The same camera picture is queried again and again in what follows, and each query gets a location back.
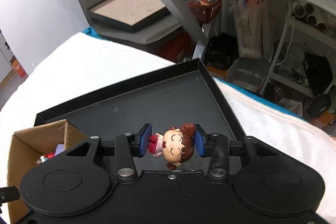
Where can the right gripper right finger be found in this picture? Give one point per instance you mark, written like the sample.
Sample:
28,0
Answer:
217,148

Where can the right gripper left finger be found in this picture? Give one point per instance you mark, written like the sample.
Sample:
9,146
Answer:
126,147

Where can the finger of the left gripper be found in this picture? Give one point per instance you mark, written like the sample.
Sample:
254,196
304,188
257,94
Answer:
9,194

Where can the brown-haired girl doll figurine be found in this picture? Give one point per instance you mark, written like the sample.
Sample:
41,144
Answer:
176,145

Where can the brown cardboard box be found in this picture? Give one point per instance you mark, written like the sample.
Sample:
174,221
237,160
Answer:
29,144

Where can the red blue gnome bulb toy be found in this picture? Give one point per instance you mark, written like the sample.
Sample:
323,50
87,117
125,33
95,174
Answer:
44,158

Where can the black shallow tray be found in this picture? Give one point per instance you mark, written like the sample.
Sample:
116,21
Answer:
171,96

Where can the purple toy block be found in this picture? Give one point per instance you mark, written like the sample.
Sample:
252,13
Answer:
59,149

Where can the white plastic shopping bag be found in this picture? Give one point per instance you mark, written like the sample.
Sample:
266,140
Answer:
252,29

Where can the orange cardboard box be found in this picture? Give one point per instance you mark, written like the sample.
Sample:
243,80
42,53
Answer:
16,66

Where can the black framed cork tray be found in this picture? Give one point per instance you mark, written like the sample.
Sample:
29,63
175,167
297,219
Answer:
128,15

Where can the red plastic basket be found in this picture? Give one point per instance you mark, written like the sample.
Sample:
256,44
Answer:
204,10

